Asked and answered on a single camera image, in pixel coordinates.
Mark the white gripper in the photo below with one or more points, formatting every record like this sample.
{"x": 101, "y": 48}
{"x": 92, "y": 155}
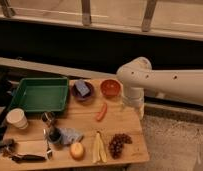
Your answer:
{"x": 134, "y": 97}

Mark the dark red grape bunch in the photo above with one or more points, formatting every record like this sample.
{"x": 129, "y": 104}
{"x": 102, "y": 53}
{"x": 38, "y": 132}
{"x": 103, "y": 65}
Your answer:
{"x": 117, "y": 143}

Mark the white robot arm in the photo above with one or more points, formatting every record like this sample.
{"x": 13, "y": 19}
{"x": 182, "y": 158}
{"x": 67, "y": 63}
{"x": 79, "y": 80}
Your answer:
{"x": 138, "y": 75}

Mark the red bowl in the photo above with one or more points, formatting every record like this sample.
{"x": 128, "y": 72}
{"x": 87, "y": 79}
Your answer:
{"x": 110, "y": 88}

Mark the purple bowl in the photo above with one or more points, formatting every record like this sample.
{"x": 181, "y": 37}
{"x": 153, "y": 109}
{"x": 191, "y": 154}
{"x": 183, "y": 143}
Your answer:
{"x": 78, "y": 96}

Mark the orange carrot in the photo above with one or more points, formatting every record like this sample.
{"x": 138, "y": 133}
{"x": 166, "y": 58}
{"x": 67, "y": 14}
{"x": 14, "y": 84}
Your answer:
{"x": 102, "y": 112}

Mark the blue sponge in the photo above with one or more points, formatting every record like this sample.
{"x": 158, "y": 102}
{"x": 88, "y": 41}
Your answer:
{"x": 82, "y": 87}

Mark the yellow banana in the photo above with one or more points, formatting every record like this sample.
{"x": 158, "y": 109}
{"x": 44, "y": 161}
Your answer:
{"x": 99, "y": 154}

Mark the blue crumpled cloth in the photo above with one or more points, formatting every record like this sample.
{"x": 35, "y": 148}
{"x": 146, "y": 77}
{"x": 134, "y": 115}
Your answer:
{"x": 70, "y": 135}

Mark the yellow apple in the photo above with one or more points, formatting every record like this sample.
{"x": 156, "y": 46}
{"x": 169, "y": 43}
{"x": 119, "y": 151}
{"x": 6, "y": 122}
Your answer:
{"x": 77, "y": 150}

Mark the dark blue cup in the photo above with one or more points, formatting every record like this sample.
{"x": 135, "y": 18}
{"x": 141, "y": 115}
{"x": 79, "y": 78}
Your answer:
{"x": 54, "y": 136}

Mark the small metal cup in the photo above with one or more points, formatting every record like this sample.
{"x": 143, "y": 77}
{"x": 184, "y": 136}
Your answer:
{"x": 48, "y": 118}

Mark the green plastic tray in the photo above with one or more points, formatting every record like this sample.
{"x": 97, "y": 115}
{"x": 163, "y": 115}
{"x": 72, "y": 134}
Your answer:
{"x": 36, "y": 95}

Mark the metal utensil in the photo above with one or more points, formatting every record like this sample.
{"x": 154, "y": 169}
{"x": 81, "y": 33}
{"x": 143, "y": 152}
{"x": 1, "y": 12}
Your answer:
{"x": 48, "y": 151}

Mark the white paper cup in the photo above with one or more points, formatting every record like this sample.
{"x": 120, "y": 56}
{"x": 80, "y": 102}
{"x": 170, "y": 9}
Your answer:
{"x": 17, "y": 118}

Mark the dark brown tool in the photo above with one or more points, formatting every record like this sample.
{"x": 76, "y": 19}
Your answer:
{"x": 27, "y": 158}

